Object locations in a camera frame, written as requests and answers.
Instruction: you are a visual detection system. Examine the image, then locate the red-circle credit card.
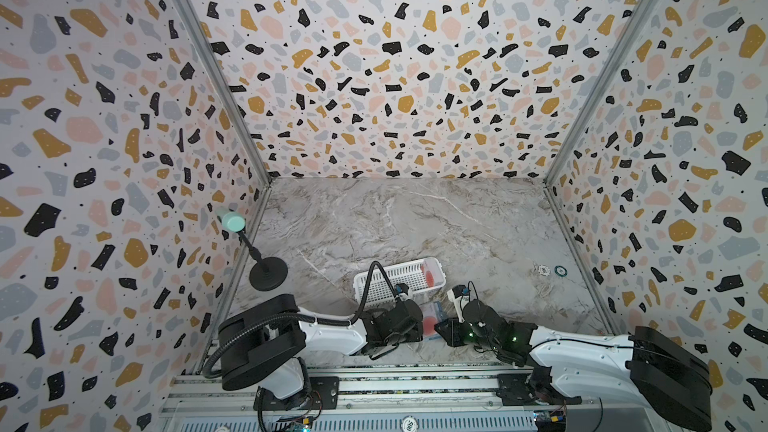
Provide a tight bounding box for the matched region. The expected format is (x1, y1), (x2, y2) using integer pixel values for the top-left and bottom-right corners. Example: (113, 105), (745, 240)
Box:
(422, 314), (439, 340)

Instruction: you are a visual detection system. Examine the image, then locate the white plastic basket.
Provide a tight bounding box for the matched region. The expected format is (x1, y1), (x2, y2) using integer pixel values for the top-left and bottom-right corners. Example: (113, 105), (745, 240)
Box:
(366, 257), (447, 307)

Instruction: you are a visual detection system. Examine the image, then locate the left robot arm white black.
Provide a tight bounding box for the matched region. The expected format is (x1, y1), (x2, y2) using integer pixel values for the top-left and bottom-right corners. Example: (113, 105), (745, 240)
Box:
(202, 294), (424, 399)

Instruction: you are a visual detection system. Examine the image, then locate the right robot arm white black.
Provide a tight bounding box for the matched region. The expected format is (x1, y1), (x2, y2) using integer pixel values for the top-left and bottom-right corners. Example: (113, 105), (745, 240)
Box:
(435, 299), (713, 431)

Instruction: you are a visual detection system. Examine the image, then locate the stack of red-circle cards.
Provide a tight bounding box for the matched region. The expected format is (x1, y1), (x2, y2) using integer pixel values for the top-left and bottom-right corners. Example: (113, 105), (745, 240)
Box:
(421, 258), (446, 289)

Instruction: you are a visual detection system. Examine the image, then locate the black stand with green ball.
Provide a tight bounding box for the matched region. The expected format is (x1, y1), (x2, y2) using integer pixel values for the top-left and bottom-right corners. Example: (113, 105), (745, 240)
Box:
(216, 207), (288, 292)

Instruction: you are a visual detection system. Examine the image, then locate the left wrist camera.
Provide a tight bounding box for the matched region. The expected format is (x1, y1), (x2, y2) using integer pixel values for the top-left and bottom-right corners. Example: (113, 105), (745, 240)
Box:
(394, 283), (412, 301)

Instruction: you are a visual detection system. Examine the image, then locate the aluminium rail base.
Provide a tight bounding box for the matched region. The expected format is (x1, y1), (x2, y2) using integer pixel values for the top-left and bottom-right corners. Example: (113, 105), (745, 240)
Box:
(157, 362), (679, 432)

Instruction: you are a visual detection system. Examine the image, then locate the black corrugated cable hose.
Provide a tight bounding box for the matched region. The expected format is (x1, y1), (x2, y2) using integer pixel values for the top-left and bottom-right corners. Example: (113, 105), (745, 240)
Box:
(202, 260), (398, 380)

